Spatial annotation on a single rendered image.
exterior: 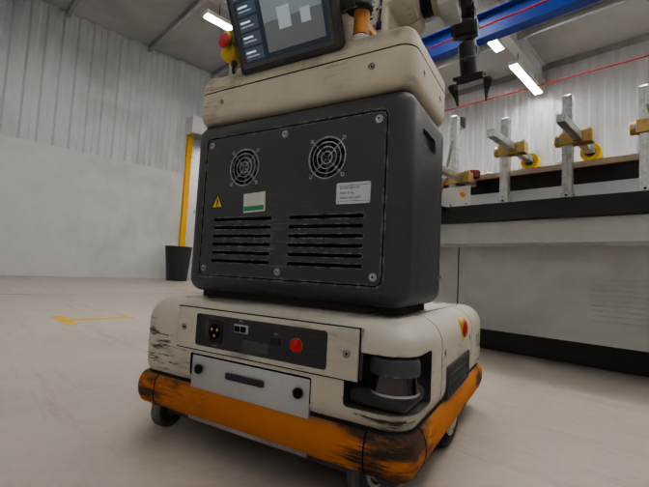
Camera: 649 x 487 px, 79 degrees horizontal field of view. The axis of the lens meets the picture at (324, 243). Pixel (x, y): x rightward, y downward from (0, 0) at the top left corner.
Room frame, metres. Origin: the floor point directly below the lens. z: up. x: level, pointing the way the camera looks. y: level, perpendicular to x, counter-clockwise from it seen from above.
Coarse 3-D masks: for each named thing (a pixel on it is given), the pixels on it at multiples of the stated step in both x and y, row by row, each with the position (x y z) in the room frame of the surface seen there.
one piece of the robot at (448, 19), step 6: (438, 0) 1.05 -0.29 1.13; (444, 0) 1.04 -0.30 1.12; (450, 0) 1.03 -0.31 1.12; (456, 0) 1.04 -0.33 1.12; (438, 6) 1.05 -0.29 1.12; (444, 6) 1.05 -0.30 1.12; (450, 6) 1.05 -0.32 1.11; (456, 6) 1.05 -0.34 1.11; (444, 12) 1.07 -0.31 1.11; (450, 12) 1.07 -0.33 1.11; (456, 12) 1.07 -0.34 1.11; (444, 18) 1.10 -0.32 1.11; (450, 18) 1.09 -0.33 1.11; (456, 18) 1.09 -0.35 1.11; (444, 24) 1.12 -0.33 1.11; (450, 24) 1.12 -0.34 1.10
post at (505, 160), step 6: (504, 120) 1.75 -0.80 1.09; (510, 120) 1.75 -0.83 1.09; (504, 126) 1.75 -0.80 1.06; (510, 126) 1.75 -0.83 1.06; (504, 132) 1.75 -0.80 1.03; (510, 132) 1.75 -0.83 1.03; (510, 138) 1.76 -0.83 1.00; (504, 156) 1.75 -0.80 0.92; (504, 162) 1.75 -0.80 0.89; (510, 162) 1.76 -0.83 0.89; (504, 168) 1.75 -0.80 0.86; (510, 168) 1.76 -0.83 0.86; (504, 174) 1.75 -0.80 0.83; (504, 180) 1.75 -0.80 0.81; (504, 186) 1.75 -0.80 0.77; (504, 192) 1.75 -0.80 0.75
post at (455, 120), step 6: (456, 120) 1.92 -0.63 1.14; (450, 126) 1.94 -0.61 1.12; (456, 126) 1.92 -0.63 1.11; (450, 132) 1.94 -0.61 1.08; (456, 132) 1.92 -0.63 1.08; (450, 138) 1.94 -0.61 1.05; (456, 138) 1.91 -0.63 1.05; (456, 144) 1.91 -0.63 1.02; (456, 150) 1.92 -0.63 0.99; (456, 156) 1.92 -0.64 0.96; (450, 162) 1.93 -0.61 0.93; (456, 162) 1.92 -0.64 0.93; (450, 168) 1.93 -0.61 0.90; (456, 168) 1.92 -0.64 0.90; (450, 186) 1.93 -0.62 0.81
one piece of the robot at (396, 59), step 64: (320, 64) 0.76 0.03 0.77; (384, 64) 0.69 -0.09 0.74; (256, 128) 0.84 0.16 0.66; (320, 128) 0.75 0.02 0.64; (384, 128) 0.68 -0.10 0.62; (256, 192) 0.83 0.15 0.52; (320, 192) 0.75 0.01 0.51; (384, 192) 0.69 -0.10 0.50; (192, 256) 0.93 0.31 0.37; (256, 256) 0.83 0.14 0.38; (320, 256) 0.76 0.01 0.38; (384, 256) 0.68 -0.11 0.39
